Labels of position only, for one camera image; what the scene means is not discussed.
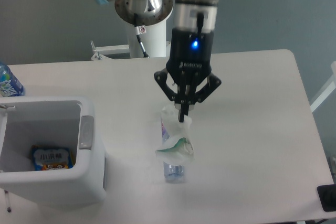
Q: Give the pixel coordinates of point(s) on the white pedestal foot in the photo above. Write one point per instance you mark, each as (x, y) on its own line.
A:
(168, 48)
(100, 53)

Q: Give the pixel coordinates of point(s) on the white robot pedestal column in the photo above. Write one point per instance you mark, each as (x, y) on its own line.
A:
(145, 23)

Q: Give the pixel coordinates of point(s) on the thin pen under trash can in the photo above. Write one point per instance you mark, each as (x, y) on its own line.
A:
(7, 201)

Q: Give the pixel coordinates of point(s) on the white paper wrapper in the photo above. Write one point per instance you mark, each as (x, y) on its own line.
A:
(177, 149)

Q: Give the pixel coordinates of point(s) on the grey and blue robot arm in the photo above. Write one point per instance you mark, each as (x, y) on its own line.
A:
(197, 16)

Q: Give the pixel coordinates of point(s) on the white pedestal foot middle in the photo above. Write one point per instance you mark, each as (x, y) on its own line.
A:
(168, 48)

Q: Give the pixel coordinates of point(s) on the blue labelled water bottle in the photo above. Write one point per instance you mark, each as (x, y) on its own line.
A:
(10, 85)

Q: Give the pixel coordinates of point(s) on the blue snack packet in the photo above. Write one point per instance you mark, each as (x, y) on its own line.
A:
(51, 158)

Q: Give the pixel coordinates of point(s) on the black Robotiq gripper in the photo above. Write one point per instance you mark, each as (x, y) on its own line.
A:
(189, 54)

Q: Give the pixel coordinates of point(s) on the white frame leg right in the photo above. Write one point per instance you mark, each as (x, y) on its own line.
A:
(324, 91)

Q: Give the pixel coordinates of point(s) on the black device at table corner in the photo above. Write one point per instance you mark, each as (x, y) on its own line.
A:
(327, 197)

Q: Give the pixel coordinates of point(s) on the white plastic trash can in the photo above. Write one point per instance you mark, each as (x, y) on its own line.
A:
(52, 122)

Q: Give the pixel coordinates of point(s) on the white pedestal foot left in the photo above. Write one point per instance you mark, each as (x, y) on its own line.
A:
(100, 53)

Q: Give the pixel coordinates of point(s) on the clear plastic bottle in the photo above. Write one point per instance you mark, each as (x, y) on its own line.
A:
(172, 174)

